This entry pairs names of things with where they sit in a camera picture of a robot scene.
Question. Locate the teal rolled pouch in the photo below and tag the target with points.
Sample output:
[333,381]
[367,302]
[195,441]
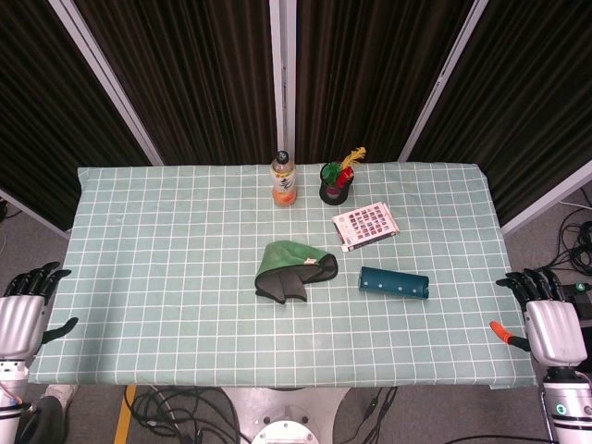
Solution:
[393,282]

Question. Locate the colourful feather shuttlecock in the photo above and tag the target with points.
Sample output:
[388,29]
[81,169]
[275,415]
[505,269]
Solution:
[332,172]

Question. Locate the green checked tablecloth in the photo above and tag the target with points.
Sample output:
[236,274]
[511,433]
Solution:
[162,277]

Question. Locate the black pedal strip coloured labels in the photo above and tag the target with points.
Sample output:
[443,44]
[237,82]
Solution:
[580,296]

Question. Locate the yellow floor tape strip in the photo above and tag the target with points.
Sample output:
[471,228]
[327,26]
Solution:
[124,416]

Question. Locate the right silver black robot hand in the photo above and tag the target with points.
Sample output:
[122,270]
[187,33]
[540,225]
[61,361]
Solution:
[555,330]

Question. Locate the white sneaker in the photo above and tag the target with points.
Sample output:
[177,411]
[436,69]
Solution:
[57,395]

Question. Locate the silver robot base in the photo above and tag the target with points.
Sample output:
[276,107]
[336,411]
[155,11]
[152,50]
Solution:
[282,411]

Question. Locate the orange drink bottle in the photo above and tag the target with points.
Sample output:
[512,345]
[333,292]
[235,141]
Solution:
[284,180]

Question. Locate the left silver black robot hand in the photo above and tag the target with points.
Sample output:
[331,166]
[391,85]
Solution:
[20,324]

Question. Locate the patterned card box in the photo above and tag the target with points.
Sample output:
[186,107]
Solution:
[365,226]

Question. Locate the black mesh pen holder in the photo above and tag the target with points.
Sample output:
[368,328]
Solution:
[335,196]

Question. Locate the dark curtain divider panel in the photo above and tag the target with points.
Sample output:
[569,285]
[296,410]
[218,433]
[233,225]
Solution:
[532,92]
[370,69]
[46,115]
[185,69]

